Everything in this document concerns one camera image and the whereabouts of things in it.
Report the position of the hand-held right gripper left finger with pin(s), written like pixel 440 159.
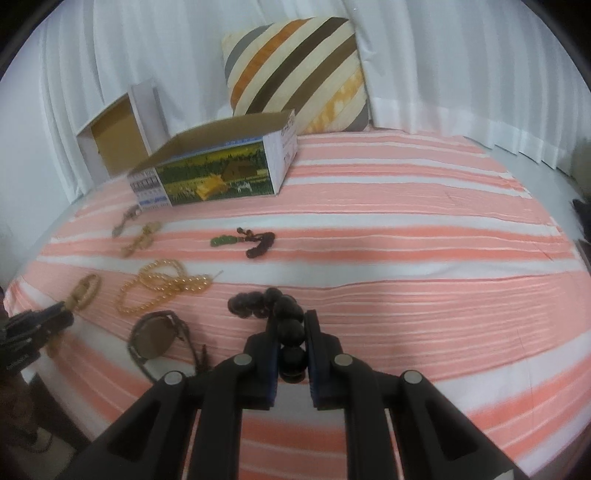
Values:
pixel 270 369

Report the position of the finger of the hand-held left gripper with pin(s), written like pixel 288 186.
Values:
pixel 51 319

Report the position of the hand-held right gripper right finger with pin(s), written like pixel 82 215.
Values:
pixel 316 369

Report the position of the printed cardboard box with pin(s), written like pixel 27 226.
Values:
pixel 212 175

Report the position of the pink striped blanket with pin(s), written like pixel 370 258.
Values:
pixel 392 258

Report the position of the white cardboard box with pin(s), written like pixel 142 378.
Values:
pixel 120 134

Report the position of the white curtain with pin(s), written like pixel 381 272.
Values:
pixel 138 46

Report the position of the striped pillow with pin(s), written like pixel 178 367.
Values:
pixel 295 69

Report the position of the dark object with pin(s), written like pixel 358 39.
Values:
pixel 581 206

